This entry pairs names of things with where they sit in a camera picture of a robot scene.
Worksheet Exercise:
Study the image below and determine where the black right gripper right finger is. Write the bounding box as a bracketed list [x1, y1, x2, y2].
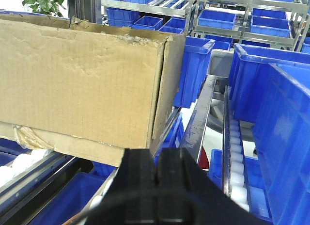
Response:
[155, 148, 267, 225]

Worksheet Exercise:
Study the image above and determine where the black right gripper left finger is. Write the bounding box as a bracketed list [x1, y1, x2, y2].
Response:
[85, 149, 155, 225]

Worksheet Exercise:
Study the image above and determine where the plain brown cardboard box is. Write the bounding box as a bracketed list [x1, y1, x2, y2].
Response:
[0, 14, 186, 166]

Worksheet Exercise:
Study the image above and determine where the white roller track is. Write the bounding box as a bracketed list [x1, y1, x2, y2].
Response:
[222, 86, 250, 212]
[0, 149, 52, 187]

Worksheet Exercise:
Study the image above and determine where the blue bin bottom left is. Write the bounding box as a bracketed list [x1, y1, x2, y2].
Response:
[30, 172, 105, 225]

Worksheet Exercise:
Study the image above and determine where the blue bin near right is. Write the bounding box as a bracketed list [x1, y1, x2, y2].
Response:
[253, 64, 310, 225]

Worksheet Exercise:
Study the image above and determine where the blue bin behind box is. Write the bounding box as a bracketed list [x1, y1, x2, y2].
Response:
[173, 36, 215, 108]

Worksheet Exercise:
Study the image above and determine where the left white roller track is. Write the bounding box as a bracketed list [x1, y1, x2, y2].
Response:
[0, 149, 52, 187]

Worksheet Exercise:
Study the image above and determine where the large blue bin right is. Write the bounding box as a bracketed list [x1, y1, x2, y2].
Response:
[229, 44, 310, 123]

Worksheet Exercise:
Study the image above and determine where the metal rack background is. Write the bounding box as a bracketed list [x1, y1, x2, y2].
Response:
[191, 0, 310, 51]

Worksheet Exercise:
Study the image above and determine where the green potted plant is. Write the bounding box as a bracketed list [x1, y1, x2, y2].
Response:
[22, 0, 66, 17]

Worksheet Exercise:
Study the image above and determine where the metal shelf rail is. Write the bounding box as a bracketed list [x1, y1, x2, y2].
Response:
[180, 75, 217, 163]

